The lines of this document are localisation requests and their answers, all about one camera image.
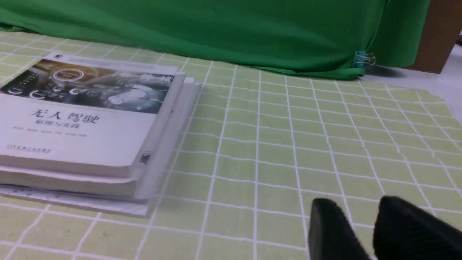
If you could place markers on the brown cardboard box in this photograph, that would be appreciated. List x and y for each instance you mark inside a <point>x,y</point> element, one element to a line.
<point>440,33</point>

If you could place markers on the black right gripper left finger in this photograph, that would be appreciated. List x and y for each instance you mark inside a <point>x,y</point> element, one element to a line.
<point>330,236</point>

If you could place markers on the thin bottom booklet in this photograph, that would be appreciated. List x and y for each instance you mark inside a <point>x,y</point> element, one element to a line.
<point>85,201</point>

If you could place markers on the white book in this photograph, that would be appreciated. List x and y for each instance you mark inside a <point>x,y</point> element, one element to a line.
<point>87,116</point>
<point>139,187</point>

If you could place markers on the green backdrop cloth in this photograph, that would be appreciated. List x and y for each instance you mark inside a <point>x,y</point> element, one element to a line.
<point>315,38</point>

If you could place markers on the white top book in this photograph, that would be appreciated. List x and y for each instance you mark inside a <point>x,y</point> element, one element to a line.
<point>87,116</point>

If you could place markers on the white middle book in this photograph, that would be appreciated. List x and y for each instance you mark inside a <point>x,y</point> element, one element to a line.
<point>139,187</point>

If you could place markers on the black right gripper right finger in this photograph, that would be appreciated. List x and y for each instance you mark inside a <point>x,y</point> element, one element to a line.
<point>404,231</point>

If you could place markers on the teal binder clip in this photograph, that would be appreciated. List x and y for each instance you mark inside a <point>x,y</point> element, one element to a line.
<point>362,59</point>

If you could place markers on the green checkered tablecloth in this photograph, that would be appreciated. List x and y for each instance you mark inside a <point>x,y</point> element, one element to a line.
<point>257,150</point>

